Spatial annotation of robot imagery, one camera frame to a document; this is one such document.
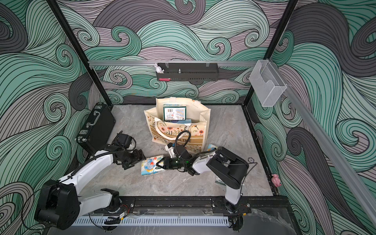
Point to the light blue puppy tissue pack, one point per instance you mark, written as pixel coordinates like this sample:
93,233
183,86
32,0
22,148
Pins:
186,121

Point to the white slotted cable duct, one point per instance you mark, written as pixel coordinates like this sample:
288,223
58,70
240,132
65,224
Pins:
216,221

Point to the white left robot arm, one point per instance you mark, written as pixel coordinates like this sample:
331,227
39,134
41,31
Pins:
60,203

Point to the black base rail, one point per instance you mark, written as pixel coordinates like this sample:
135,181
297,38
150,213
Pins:
216,204

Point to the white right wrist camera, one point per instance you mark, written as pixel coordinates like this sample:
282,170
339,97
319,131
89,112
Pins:
170,149

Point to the pink plush toy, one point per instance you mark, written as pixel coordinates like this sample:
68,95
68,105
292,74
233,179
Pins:
276,180

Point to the elephant print tissue pack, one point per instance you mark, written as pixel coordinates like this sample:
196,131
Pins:
211,148
149,165
219,181

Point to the floral canvas tote bag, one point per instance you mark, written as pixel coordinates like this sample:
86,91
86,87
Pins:
164,132

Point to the black carrying case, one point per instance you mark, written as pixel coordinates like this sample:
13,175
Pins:
96,130

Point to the clear acrylic wall holder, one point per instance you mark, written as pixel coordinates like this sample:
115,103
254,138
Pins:
267,82

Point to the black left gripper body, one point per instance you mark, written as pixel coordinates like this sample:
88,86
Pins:
134,157

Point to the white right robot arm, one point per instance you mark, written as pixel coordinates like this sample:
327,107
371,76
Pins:
230,168

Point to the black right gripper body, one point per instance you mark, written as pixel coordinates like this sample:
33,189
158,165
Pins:
173,164

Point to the white rabbit figurine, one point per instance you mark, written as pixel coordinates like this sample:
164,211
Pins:
158,69

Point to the black wall shelf tray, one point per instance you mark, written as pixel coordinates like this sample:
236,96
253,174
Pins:
192,72

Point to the green barcode tissue pack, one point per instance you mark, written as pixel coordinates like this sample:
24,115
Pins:
174,112

